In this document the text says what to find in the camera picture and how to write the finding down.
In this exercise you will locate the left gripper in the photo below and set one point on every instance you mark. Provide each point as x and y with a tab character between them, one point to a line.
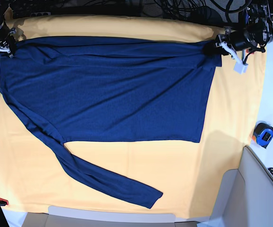
221	46

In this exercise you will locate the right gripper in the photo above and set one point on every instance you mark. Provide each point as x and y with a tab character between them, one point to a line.
7	40

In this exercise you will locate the blue long-sleeve shirt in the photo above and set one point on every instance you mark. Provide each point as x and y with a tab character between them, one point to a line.
108	89

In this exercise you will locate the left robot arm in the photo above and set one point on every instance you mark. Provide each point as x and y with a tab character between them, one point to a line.
253	37

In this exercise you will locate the blue tape measure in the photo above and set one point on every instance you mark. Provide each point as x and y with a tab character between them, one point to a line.
263	134

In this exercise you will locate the yellow table cloth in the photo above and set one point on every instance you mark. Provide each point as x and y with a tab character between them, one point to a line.
189	174

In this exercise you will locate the white cardboard box right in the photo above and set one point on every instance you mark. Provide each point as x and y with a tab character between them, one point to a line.
245	197

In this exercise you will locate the white cardboard box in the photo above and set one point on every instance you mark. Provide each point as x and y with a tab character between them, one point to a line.
66	217
245	197

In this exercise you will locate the white cardboard box bottom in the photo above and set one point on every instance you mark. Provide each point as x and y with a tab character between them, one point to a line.
66	217

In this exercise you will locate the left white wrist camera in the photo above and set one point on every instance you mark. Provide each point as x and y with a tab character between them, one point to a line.
240	67

